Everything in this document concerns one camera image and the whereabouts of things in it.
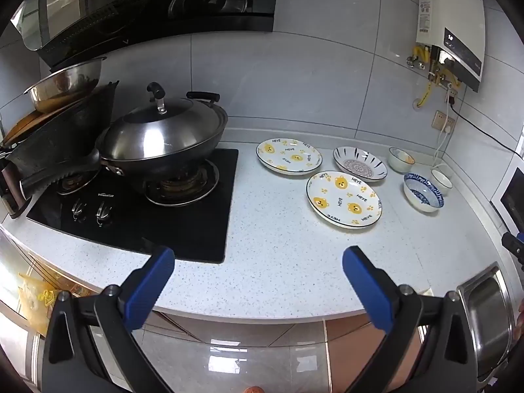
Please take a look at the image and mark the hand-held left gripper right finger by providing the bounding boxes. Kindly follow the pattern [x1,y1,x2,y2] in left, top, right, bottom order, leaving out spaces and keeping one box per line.
[342,246,488,393]

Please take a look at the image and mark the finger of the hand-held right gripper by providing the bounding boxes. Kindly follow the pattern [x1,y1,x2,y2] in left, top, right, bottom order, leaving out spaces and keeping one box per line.
[503,231,524,271]

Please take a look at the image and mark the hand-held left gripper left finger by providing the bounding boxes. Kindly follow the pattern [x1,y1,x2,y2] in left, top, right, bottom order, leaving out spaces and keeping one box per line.
[39,246,177,393]

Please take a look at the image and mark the yellow bear print plate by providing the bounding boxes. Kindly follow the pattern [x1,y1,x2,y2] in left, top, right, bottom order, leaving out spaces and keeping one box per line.
[306,171,383,230]
[256,138,323,177]

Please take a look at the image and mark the blue floral bowl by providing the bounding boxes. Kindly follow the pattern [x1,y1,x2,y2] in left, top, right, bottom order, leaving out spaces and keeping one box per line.
[403,173,445,213]

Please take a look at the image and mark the blue striped patterned plate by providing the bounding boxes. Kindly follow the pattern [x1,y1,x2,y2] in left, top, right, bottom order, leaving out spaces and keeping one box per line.
[332,146,388,182]

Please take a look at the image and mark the white microwave oven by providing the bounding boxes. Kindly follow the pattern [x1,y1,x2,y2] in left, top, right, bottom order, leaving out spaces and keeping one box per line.
[490,159,524,235]

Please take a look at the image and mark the stainless steel sink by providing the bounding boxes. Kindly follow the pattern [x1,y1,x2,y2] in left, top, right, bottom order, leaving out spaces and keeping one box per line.
[456,262,519,381]

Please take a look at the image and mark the black glass gas stove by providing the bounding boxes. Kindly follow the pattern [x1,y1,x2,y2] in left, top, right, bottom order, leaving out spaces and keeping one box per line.
[27,147,239,264]

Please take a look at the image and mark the white bowl with dark rim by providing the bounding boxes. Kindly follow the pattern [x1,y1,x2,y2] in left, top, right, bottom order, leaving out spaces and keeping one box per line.
[431,169,453,196]

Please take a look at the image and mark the black wok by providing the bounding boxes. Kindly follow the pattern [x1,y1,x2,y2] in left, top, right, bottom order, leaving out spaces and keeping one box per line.
[96,91,230,191]

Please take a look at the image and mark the pale green small bowl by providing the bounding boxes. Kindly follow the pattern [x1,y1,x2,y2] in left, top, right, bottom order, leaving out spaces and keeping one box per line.
[387,147,415,173]

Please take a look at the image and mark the steel wok lid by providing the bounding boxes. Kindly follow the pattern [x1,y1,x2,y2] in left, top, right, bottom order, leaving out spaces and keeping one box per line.
[98,83,228,160]

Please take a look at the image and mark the brown wooden block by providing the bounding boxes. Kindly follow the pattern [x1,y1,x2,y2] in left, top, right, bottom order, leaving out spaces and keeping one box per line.
[0,159,28,219]

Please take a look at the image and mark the black frying pan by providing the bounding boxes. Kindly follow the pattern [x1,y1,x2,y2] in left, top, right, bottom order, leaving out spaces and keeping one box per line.
[0,82,119,202]

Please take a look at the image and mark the wooden cutting board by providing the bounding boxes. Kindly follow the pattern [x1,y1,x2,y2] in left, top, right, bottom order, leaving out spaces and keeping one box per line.
[2,110,42,145]

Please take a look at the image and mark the stainless steel basin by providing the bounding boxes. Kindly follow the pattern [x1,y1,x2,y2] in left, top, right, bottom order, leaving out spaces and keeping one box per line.
[24,57,108,113]

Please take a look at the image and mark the white gas water heater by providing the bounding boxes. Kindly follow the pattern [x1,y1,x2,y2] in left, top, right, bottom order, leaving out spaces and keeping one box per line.
[415,0,486,93]

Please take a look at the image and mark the black range hood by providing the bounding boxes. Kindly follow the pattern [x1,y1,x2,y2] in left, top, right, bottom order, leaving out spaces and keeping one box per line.
[10,0,281,70]

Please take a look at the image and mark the white power cable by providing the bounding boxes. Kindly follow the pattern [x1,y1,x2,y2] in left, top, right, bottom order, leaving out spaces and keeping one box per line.
[433,126,453,173]

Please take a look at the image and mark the black power cable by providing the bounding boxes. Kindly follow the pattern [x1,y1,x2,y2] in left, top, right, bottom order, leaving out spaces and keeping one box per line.
[447,93,521,153]

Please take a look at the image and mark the beige wall socket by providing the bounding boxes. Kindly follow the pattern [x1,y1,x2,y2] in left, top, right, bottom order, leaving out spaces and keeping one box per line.
[433,110,456,132]

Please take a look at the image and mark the yellow gas hose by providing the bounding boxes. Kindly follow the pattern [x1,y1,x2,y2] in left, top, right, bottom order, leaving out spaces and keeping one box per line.
[417,45,442,110]

